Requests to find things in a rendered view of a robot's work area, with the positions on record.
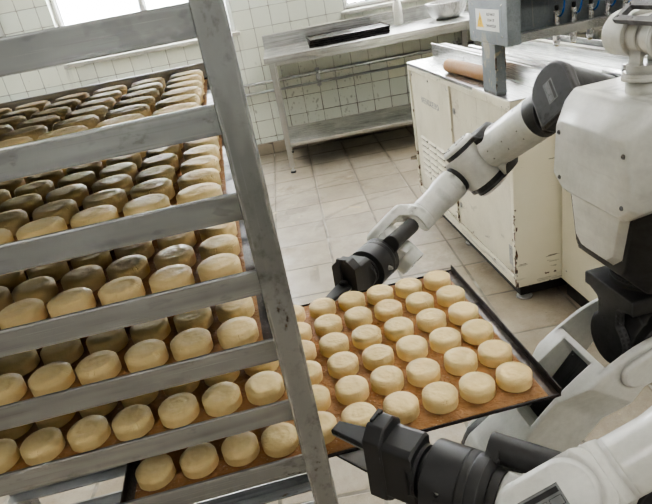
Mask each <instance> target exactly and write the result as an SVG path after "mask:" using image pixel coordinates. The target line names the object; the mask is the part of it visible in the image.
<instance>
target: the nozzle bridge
mask: <svg viewBox="0 0 652 504"><path fill-rule="evenodd" d="M572 1H576V7H577V11H578V10H579V8H580V3H581V0H565V10H564V13H563V15H562V16H561V17H560V22H559V23H560V25H559V26H554V25H553V24H554V22H553V13H554V12H553V11H554V5H556V4H558V5H559V10H560V14H561V13H562V9H563V0H468V9H469V25H470V39H471V40H473V41H479V42H482V43H481V47H482V65H483V84H484V91H485V92H487V93H490V94H493V95H495V96H500V95H505V94H507V80H506V53H505V46H506V47H511V46H516V45H520V44H521V43H522V42H527V41H532V40H537V39H542V38H546V37H551V36H556V35H561V34H566V33H571V32H576V31H581V30H586V29H590V28H595V27H600V26H604V24H605V22H606V21H607V19H608V18H609V17H610V16H611V15H612V14H613V13H614V12H616V11H618V10H620V9H621V0H616V3H615V4H614V5H613V6H612V7H611V14H610V15H609V16H605V15H604V13H605V12H604V3H605V2H604V1H605V0H600V3H599V6H598V7H597V9H596V10H595V11H594V18H593V19H587V17H588V15H587V6H588V4H589V0H583V4H582V8H581V10H580V12H579V13H578V14H577V21H576V22H574V23H571V22H570V20H571V19H570V10H571V9H570V8H571V7H572Z"/></svg>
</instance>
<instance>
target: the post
mask: <svg viewBox="0 0 652 504"><path fill-rule="evenodd" d="M188 4H189V8H190V12H191V16H192V20H193V24H194V28H195V32H196V36H197V40H198V44H199V48H200V52H201V56H202V60H203V64H204V68H205V72H206V76H207V80H208V84H209V87H210V91H211V95H212V99H213V103H214V107H215V111H216V115H217V119H218V123H219V127H220V131H221V135H222V139H223V143H224V147H225V151H226V155H227V159H228V163H229V167H230V171H231V175H232V178H233V182H234V186H235V190H236V194H237V198H238V202H239V206H240V210H241V214H242V218H243V222H244V226H245V230H246V234H247V238H248V242H249V246H250V250H251V254H252V258H253V262H254V266H255V270H256V273H257V277H258V281H259V285H260V289H261V293H262V297H263V301H264V305H265V309H266V313H267V317H268V321H269V325H270V329H271V333H272V337H273V341H274V345H275V349H276V353H277V357H278V361H279V364H280V368H281V372H282V376H283V380H284V384H285V388H286V392H287V396H288V400H289V404H290V408H291V412H292V416H293V420H294V424H295V428H296V432H297V436H298V440H299V444H300V448H301V452H302V455H303V459H304V463H305V467H306V471H307V475H308V479H309V483H310V487H311V491H312V495H313V499H314V503H315V504H339V502H338V498H337V493H336V489H335V485H334V480H333V476H332V471H331V467H330V463H329V458H328V454H327V449H326V445H325V441H324V436H323V432H322V427H321V423H320V419H319V414H318V410H317V405H316V401H315V397H314V392H313V388H312V384H311V379H310V375H309V370H308V366H307V362H306V357H305V353H304V348H303V344H302V340H301V335H300V331H299V326H298V322H297V318H296V313H295V309H294V304H293V300H292V296H291V291H290V287H289V282H288V278H287V274H286V269H285V265H284V261H283V256H282V252H281V247H280V243H279V239H278V234H277V230H276V225H275V221H274V217H273V212H272V208H271V203H270V199H269V195H268V190H267V186H266V181H265V177H264V173H263V168H262V164H261V159H260V155H259V151H258V146H257V142H256V138H255V133H254V129H253V124H252V120H251V116H250V111H249V107H248V102H247V98H246V94H245V89H244V85H243V80H242V76H241V72H240V67H239V63H238V58H237V54H236V50H235V45H234V41H233V36H232V32H231V28H230V23H229V19H228V14H227V10H226V6H225V1H224V0H188Z"/></svg>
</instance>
